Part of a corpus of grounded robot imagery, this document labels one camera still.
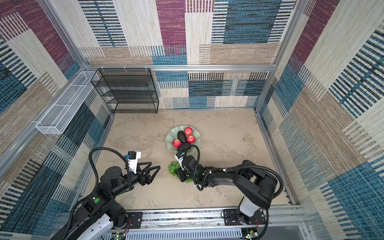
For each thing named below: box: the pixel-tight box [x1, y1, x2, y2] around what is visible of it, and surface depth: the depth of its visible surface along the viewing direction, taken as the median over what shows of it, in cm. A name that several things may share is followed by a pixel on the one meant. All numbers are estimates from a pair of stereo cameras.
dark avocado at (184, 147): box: [177, 142, 191, 152], surface depth 98 cm
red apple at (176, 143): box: [172, 139, 182, 148], surface depth 98 cm
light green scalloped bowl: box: [165, 125, 202, 153], surface depth 101 cm
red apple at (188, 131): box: [184, 126, 193, 136], surface depth 101 cm
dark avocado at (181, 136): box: [177, 130, 187, 144], surface depth 101 cm
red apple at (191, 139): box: [186, 135, 196, 144], surface depth 100 cm
